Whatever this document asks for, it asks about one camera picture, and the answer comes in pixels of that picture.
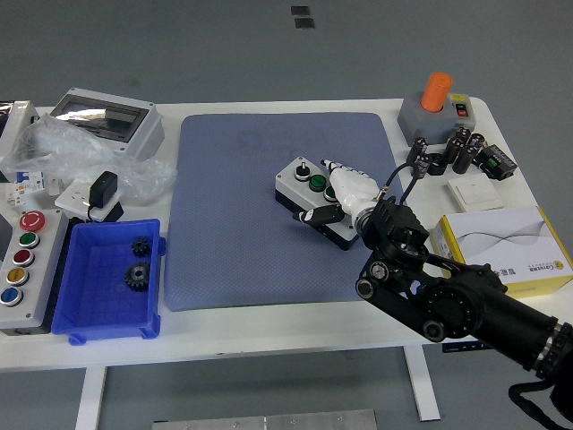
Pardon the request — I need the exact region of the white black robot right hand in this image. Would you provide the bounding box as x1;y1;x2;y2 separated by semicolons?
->
292;159;382;225

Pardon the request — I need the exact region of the grey four-button control box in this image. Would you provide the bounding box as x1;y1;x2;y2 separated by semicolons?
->
274;156;363;252

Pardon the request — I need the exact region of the grey five-button control box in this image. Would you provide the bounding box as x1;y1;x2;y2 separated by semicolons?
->
0;209;73;336

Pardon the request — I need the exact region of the grey-blue table mat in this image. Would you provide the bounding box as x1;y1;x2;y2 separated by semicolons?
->
163;111;426;313

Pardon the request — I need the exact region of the orange cylinder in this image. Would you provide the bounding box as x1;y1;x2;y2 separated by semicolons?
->
420;72;454;114

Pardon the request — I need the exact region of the black green relay module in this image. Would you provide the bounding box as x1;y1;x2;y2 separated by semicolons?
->
475;143;518;182

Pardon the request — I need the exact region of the white yellow cardboard box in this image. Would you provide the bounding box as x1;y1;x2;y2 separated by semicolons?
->
430;205;573;300

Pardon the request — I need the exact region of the black table control panel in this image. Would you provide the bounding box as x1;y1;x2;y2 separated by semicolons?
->
441;342;483;354

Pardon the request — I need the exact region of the white table leg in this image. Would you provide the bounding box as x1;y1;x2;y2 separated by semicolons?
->
74;365;108;430
402;345;442;422

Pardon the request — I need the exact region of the grey clear-lid distribution box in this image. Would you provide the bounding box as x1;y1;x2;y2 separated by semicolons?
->
48;87;166;163

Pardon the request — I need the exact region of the large black gear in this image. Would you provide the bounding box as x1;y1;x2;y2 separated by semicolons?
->
124;262;152;293

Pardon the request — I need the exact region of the black power adapter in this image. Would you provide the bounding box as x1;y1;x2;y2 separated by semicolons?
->
84;170;120;223

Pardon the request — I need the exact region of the silver metal plate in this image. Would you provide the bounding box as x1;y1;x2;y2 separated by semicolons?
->
151;408;378;430

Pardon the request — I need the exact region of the blue plastic bin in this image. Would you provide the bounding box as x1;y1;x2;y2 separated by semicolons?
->
50;218;167;347

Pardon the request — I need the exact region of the clear plastic bag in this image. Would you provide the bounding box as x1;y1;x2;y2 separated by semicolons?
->
0;112;175;207

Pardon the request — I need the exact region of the white blue circuit breaker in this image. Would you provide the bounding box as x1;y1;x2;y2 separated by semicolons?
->
15;169;46;194

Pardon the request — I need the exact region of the small white electrical component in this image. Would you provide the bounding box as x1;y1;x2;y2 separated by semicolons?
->
4;183;28;210

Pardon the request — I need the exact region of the grey switch base box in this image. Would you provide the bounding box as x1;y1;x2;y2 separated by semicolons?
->
397;92;478;145

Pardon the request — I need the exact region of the white wall switch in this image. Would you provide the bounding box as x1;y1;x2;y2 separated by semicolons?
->
446;173;505;211

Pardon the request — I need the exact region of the white wall socket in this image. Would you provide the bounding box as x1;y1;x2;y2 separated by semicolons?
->
54;178;123;223

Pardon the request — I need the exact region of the grey open enclosure box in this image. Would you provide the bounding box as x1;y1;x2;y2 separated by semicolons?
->
0;100;42;159

